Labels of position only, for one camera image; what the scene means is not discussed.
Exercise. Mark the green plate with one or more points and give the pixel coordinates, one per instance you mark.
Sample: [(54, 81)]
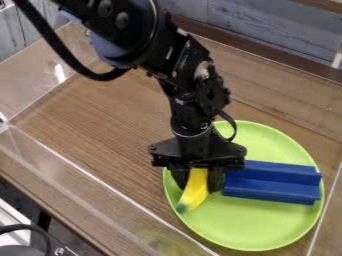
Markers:
[(246, 224)]

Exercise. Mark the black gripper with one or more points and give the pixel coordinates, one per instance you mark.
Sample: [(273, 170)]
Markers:
[(206, 150)]

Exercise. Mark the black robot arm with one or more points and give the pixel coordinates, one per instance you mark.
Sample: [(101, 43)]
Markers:
[(134, 35)]

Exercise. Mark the yellow toy banana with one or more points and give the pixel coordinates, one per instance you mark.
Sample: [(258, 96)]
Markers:
[(196, 191)]

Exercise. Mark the blue plastic block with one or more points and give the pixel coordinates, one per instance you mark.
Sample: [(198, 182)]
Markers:
[(272, 181)]

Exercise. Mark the clear acrylic enclosure wall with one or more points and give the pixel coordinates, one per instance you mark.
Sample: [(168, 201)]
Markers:
[(110, 220)]

